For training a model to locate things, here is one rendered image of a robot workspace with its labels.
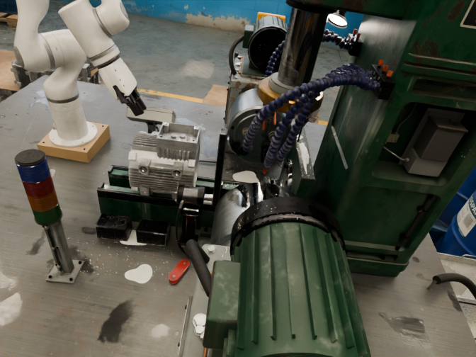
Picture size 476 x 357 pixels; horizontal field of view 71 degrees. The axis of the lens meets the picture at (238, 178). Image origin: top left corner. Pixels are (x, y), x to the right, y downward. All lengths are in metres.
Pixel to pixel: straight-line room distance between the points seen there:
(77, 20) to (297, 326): 0.89
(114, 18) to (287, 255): 0.79
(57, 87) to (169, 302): 0.89
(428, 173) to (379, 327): 0.47
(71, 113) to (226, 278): 1.16
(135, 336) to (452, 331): 0.92
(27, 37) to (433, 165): 1.28
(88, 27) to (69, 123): 0.58
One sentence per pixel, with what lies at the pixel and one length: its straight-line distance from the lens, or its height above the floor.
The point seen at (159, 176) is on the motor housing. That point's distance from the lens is 1.05.
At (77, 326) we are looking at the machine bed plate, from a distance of 1.04.
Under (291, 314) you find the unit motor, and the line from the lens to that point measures 0.40.
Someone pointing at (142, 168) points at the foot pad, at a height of 1.06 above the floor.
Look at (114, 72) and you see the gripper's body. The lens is 1.04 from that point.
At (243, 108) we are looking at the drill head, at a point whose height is 1.14.
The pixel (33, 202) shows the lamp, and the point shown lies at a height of 1.10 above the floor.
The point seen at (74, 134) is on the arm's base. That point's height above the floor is 0.89.
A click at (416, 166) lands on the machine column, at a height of 1.24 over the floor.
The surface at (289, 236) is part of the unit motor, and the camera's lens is 0.47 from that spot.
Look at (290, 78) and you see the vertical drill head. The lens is 0.91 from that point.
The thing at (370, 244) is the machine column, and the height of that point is 0.94.
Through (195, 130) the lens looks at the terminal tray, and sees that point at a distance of 1.08.
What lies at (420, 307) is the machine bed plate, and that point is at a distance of 1.27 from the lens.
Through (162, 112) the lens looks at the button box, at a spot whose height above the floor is 1.08.
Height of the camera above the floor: 1.69
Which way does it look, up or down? 38 degrees down
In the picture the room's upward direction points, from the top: 9 degrees clockwise
